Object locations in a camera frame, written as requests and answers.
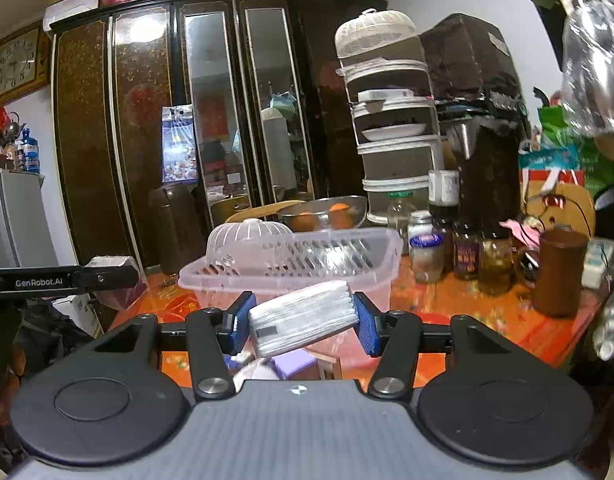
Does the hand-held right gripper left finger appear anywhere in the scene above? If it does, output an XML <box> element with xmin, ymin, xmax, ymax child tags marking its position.
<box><xmin>94</xmin><ymin>291</ymin><xmax>258</xmax><ymax>402</ymax></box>

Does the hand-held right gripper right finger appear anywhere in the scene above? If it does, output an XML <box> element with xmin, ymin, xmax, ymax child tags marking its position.
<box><xmin>353</xmin><ymin>291</ymin><xmax>505</xmax><ymax>402</ymax></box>

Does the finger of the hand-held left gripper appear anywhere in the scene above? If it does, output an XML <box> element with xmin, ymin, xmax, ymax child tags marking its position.
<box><xmin>81</xmin><ymin>264</ymin><xmax>140</xmax><ymax>292</ymax></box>

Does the white tissue pack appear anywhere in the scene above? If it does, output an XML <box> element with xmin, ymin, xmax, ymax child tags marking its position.
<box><xmin>248</xmin><ymin>280</ymin><xmax>360</xmax><ymax>359</ymax></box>

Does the pink tissue box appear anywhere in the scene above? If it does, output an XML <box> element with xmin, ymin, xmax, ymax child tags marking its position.
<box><xmin>84</xmin><ymin>255</ymin><xmax>148</xmax><ymax>312</ymax></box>

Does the purple box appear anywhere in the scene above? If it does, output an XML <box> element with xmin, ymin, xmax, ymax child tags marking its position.
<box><xmin>268</xmin><ymin>347</ymin><xmax>318</xmax><ymax>382</ymax></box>

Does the grey refrigerator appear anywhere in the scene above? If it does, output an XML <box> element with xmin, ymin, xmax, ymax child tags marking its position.
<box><xmin>0</xmin><ymin>168</ymin><xmax>60</xmax><ymax>269</ymax></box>

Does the clear plastic dish basket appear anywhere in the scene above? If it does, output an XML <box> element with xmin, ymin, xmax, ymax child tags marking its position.
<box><xmin>179</xmin><ymin>227</ymin><xmax>405</xmax><ymax>361</ymax></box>

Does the white slotted dome cover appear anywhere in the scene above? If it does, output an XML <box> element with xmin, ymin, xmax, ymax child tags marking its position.
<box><xmin>207</xmin><ymin>218</ymin><xmax>294</xmax><ymax>272</ymax></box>

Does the brown plastic bin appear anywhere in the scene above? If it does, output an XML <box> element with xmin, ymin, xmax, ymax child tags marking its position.
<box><xmin>149</xmin><ymin>184</ymin><xmax>208</xmax><ymax>277</ymax></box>

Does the glass jar blue label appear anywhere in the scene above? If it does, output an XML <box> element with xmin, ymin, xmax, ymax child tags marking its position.
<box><xmin>409</xmin><ymin>233</ymin><xmax>446</xmax><ymax>284</ymax></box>

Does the small jar white lid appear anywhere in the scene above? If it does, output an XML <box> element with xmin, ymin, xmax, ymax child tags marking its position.
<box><xmin>408</xmin><ymin>210</ymin><xmax>434</xmax><ymax>241</ymax></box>

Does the glass bowl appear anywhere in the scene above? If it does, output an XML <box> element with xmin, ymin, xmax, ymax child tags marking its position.
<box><xmin>278</xmin><ymin>195</ymin><xmax>368</xmax><ymax>234</ymax></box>

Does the clear jar green lid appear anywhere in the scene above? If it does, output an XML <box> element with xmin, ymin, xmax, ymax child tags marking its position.
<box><xmin>387</xmin><ymin>190</ymin><xmax>418</xmax><ymax>237</ymax></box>

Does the dark sauce jar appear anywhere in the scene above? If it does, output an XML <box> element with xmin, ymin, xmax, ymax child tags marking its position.
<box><xmin>453</xmin><ymin>222</ymin><xmax>482</xmax><ymax>281</ymax></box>

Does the blue-capped water bottle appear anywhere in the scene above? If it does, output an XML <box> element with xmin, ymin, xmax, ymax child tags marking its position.
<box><xmin>21</xmin><ymin>129</ymin><xmax>41</xmax><ymax>174</ymax></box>

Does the jar of yellowish liquid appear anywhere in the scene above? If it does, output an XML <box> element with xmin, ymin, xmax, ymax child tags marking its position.
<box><xmin>479</xmin><ymin>231</ymin><xmax>516</xmax><ymax>296</ymax></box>

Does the dark mirrored wardrobe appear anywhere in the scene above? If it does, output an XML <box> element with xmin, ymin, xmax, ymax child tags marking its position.
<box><xmin>49</xmin><ymin>0</ymin><xmax>388</xmax><ymax>281</ymax></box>

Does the hanging printed plastic packet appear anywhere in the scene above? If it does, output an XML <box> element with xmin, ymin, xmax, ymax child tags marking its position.
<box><xmin>160</xmin><ymin>103</ymin><xmax>200</xmax><ymax>186</ymax></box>

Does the dark bottle white label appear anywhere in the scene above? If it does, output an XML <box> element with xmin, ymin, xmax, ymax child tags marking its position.
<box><xmin>428</xmin><ymin>169</ymin><xmax>460</xmax><ymax>273</ymax></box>

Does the white tiered food cover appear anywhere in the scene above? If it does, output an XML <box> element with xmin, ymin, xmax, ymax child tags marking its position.
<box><xmin>335</xmin><ymin>8</ymin><xmax>444</xmax><ymax>226</ymax></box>

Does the pink cloth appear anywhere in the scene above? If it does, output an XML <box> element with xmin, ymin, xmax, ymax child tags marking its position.
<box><xmin>501</xmin><ymin>219</ymin><xmax>542</xmax><ymax>247</ymax></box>

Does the white plate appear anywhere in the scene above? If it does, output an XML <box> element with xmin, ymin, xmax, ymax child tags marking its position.
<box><xmin>361</xmin><ymin>122</ymin><xmax>428</xmax><ymax>142</ymax></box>

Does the brown cylindrical container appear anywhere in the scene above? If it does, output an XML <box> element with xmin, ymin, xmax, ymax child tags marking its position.
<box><xmin>531</xmin><ymin>228</ymin><xmax>588</xmax><ymax>318</ymax></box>

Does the red and white gift bag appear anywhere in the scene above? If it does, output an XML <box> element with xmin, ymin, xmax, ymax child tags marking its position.
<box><xmin>519</xmin><ymin>169</ymin><xmax>586</xmax><ymax>202</ymax></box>

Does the flat white box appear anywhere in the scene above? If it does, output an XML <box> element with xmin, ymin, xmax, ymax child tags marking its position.
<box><xmin>357</xmin><ymin>88</ymin><xmax>416</xmax><ymax>104</ymax></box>

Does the wooden cutting board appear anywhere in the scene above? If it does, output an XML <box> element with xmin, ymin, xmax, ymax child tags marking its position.
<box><xmin>521</xmin><ymin>182</ymin><xmax>596</xmax><ymax>242</ymax></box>

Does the white power strip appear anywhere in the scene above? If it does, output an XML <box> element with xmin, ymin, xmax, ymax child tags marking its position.
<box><xmin>581</xmin><ymin>239</ymin><xmax>614</xmax><ymax>289</ymax></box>

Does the clear plastic bottle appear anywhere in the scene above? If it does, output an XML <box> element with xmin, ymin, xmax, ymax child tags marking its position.
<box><xmin>593</xmin><ymin>280</ymin><xmax>614</xmax><ymax>362</ymax></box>

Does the white storage box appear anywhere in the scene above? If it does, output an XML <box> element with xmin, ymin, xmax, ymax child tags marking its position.
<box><xmin>42</xmin><ymin>0</ymin><xmax>101</xmax><ymax>32</ymax></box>

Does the green plastic bag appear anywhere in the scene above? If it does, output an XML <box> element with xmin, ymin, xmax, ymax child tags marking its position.
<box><xmin>518</xmin><ymin>104</ymin><xmax>614</xmax><ymax>201</ymax></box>

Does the black plastic-wrapped appliance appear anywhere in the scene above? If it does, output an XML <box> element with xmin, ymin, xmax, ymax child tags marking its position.
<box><xmin>419</xmin><ymin>13</ymin><xmax>532</xmax><ymax>233</ymax></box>

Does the clear plastic bag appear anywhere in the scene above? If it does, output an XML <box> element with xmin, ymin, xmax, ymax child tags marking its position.
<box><xmin>561</xmin><ymin>0</ymin><xmax>614</xmax><ymax>137</ymax></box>

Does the framed wall clock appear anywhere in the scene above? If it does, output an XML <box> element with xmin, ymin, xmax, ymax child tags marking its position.
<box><xmin>0</xmin><ymin>21</ymin><xmax>51</xmax><ymax>107</ymax></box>

